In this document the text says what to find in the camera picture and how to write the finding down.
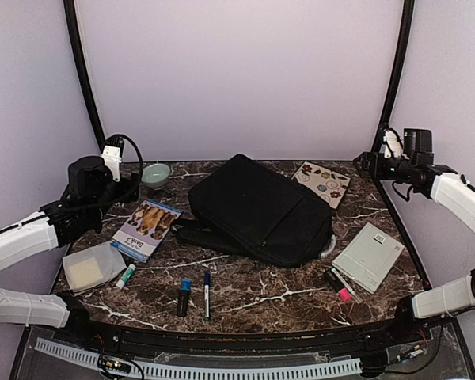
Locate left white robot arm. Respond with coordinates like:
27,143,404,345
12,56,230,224
0,156,143,345

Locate thin white green pen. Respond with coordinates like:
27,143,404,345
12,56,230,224
331,268,363,303

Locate black front table rail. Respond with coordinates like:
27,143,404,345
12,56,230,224
54,314,424,357

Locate dog picture book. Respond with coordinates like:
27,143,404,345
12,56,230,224
110,199,182,263

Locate pink cap black highlighter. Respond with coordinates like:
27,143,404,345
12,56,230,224
324,269,352,302

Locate black student backpack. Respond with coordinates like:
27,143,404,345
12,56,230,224
173,154,336,268

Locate white green glue stick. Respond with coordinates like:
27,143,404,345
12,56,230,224
116,264,136,289

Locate black frame post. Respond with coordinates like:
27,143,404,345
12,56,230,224
63,0,105,149
370,0,416,155

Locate floral square plate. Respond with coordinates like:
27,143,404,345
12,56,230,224
292,161,351,210

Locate pale green notebook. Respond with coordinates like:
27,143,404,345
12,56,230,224
332,223,405,294

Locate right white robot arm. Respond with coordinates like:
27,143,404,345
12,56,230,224
354,123,475,344

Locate wrist white camera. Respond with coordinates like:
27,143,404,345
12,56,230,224
101,135,124,173
383,127,403,158

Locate white slotted cable duct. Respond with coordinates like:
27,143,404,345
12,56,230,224
34,338,362,379

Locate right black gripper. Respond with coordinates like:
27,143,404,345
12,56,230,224
354,151,416,183

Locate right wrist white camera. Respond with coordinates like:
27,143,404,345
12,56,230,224
383,127,403,158

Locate left black frame post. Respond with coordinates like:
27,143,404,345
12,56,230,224
63,0,105,149

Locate blue cap black highlighter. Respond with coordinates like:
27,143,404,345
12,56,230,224
177,279,192,317

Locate small green circuit board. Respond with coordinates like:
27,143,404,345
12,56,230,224
97,355,132,376

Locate pale green ceramic bowl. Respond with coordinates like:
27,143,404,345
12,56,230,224
142,163,171,190

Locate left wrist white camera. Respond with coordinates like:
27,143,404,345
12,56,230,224
101,135,124,173

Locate blue cap white pen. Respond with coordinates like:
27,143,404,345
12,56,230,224
204,272,211,321

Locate sticky notes in plastic bag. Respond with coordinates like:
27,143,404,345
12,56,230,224
63,241,126,293

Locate right black frame post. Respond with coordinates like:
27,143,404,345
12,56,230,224
370,0,416,155

